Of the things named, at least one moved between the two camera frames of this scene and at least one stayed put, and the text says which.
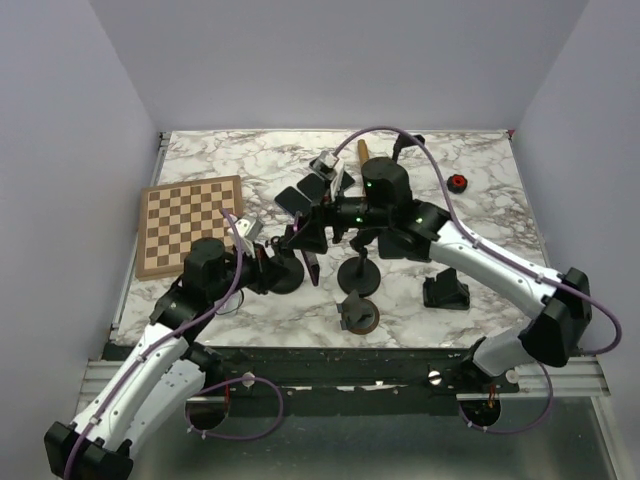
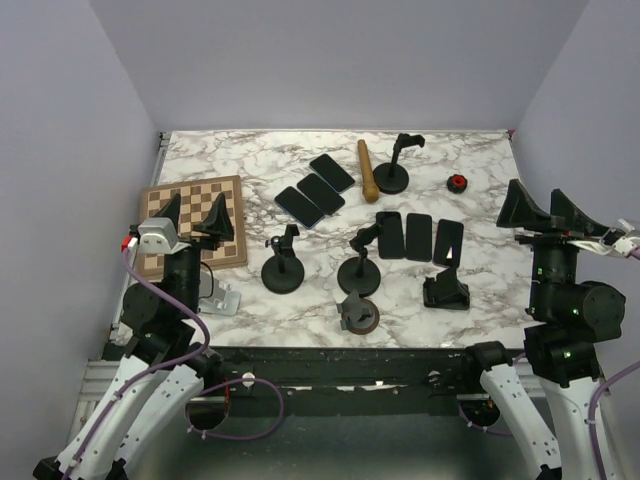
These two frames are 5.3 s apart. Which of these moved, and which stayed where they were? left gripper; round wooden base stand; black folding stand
Moved: left gripper
Stayed: round wooden base stand; black folding stand
